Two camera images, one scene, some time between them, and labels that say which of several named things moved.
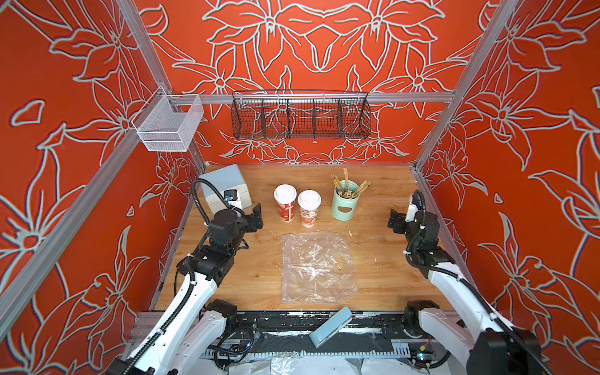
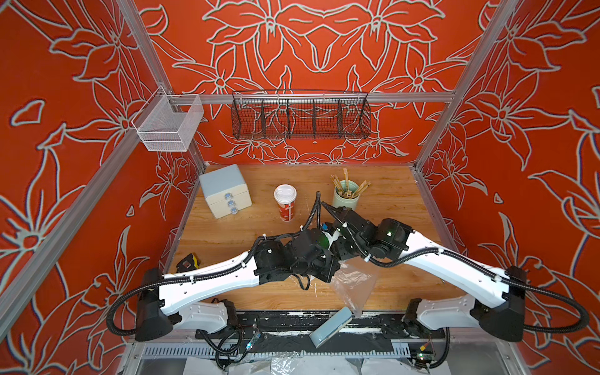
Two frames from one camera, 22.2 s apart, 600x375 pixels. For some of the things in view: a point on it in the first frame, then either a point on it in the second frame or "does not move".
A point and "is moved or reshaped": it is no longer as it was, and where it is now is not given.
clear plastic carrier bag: x=316 y=267 is moved or reshaped
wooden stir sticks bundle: x=346 y=193 does not move
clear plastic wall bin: x=169 y=122 does not move
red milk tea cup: x=286 y=194 does not move
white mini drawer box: x=230 y=183 does not move
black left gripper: x=253 y=220 → x=332 y=266
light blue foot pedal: x=330 y=326 does not move
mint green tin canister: x=344 y=208 does not move
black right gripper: x=399 y=219 → x=341 y=251
